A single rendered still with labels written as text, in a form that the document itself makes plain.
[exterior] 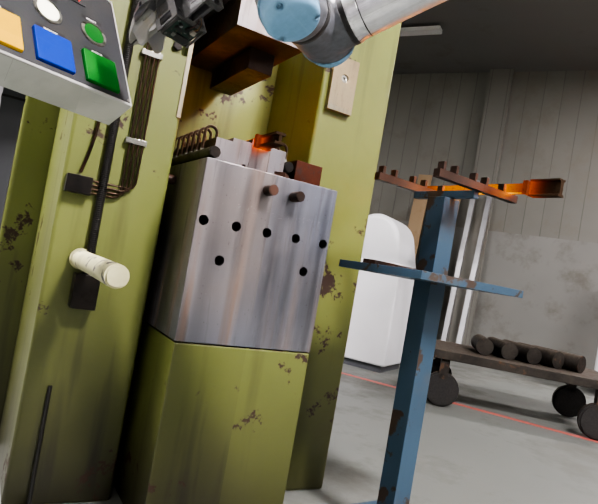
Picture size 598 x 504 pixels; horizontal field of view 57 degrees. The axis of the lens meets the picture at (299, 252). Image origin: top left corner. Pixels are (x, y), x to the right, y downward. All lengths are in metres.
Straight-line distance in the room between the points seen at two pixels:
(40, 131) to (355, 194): 1.00
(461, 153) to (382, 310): 4.10
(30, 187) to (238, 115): 0.71
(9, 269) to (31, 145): 0.39
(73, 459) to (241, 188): 0.81
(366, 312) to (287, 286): 2.96
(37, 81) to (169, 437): 0.83
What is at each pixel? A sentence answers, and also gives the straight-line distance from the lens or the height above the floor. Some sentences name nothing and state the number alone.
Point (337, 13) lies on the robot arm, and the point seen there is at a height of 1.12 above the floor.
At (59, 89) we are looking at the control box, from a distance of 1.17.
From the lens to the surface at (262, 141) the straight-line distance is 1.47.
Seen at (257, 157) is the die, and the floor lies 0.96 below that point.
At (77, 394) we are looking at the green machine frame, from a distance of 1.55.
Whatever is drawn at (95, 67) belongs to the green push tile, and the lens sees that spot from 1.21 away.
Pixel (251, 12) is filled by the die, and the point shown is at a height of 1.31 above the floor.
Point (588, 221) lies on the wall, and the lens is 7.64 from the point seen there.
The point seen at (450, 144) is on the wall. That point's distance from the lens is 8.10.
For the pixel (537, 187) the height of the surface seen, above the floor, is 1.00.
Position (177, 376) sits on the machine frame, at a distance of 1.38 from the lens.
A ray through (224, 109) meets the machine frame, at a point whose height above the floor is 1.18.
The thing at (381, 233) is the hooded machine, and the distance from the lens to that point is 4.43.
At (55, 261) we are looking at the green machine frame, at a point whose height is 0.60.
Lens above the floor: 0.69
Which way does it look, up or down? 2 degrees up
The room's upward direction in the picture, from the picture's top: 10 degrees clockwise
